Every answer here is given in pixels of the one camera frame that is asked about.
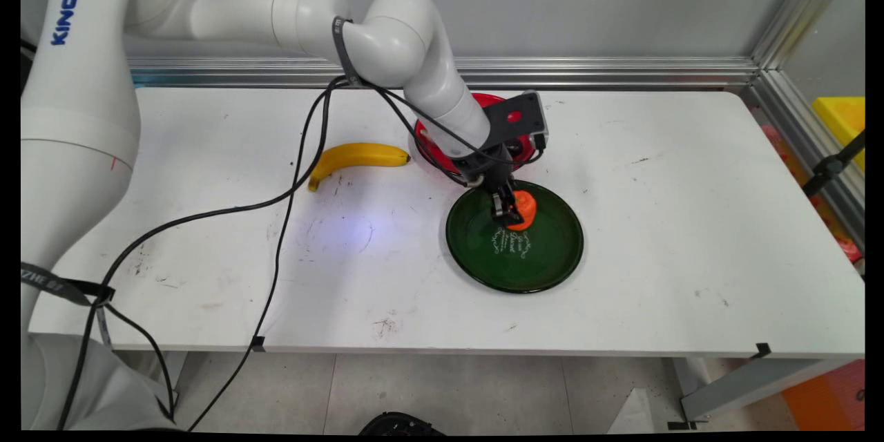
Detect grey table leg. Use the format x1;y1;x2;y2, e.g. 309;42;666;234
667;357;855;431

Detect yellow banana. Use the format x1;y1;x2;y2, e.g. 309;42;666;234
307;142;412;193

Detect orange box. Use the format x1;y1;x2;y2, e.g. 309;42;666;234
780;359;865;432

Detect black strap on arm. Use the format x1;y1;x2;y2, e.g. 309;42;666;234
332;15;365;88

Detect red pink object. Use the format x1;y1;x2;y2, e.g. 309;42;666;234
760;124;864;265

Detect red plate with black rim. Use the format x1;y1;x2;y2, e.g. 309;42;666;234
413;92;547;177

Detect black object on floor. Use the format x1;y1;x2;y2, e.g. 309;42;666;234
358;412;447;436

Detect aluminium frame rail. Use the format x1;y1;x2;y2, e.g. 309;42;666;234
744;69;865;253
126;55;762;91

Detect yellow plastic bin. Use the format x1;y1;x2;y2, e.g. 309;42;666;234
811;96;865;174

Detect black printed strap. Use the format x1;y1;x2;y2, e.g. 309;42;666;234
21;262;116;309

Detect dark green plate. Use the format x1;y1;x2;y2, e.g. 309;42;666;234
445;179;586;295

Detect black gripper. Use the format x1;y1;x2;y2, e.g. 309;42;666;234
452;144;523;230

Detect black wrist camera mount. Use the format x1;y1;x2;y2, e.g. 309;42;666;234
483;90;550;153

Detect aluminium frame post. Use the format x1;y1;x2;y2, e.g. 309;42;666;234
751;0;864;71

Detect long black cable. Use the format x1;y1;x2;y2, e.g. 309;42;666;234
185;76;349;432
57;76;346;431

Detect orange toy vegetable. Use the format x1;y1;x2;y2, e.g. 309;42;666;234
508;191;539;233

